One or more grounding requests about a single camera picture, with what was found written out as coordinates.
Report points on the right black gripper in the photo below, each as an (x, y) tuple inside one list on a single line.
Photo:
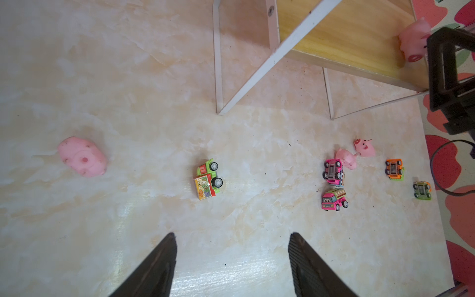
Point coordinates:
[(454, 98)]

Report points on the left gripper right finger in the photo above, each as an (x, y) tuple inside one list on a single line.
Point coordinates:
[(312, 277)]

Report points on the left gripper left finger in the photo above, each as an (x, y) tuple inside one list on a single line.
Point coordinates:
[(154, 276)]

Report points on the pink toy pig front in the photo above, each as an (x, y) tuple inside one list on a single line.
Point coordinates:
[(414, 40)]

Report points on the pink toy car lower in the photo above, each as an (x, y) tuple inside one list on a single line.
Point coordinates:
[(335, 199)]

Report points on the pink toy car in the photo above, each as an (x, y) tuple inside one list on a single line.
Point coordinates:
[(335, 199), (334, 172)]

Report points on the green orange toy car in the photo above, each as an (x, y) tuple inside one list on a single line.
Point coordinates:
[(422, 190)]

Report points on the pink toy car upper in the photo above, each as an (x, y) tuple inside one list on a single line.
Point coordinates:
[(334, 172)]

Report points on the wooden two-tier shelf white frame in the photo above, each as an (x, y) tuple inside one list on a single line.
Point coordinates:
[(354, 37)]

